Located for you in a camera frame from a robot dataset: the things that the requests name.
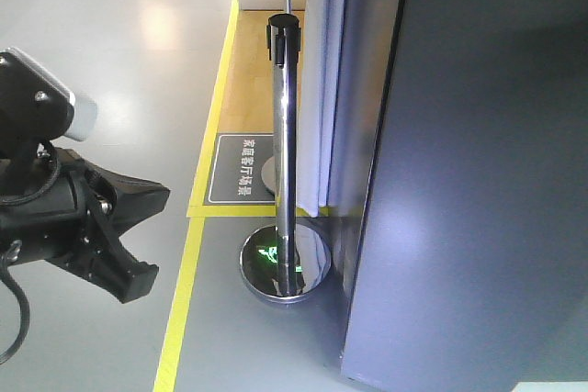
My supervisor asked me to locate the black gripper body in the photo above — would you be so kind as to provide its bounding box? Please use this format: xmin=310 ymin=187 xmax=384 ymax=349
xmin=1 ymin=148 xmax=119 ymax=273

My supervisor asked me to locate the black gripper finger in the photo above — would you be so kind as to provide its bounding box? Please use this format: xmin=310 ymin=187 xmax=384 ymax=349
xmin=85 ymin=162 xmax=170 ymax=240
xmin=49 ymin=209 xmax=159 ymax=303

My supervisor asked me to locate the fridge door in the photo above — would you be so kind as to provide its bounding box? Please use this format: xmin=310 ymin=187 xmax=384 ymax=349
xmin=341 ymin=0 xmax=587 ymax=391

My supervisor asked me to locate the grey floor sign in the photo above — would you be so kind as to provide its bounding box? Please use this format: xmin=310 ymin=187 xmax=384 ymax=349
xmin=204 ymin=133 xmax=274 ymax=205

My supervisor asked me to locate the white curtain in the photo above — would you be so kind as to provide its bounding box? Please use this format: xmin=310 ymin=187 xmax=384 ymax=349
xmin=297 ymin=0 xmax=345 ymax=218

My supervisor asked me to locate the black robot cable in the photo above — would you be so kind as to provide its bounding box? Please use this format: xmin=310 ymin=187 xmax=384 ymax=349
xmin=0 ymin=240 xmax=31 ymax=365

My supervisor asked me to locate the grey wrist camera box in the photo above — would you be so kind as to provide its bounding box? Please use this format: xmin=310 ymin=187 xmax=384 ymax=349
xmin=1 ymin=47 xmax=98 ymax=159

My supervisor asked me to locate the chrome stanchion post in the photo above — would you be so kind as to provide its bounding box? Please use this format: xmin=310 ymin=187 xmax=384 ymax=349
xmin=239 ymin=13 xmax=332 ymax=305

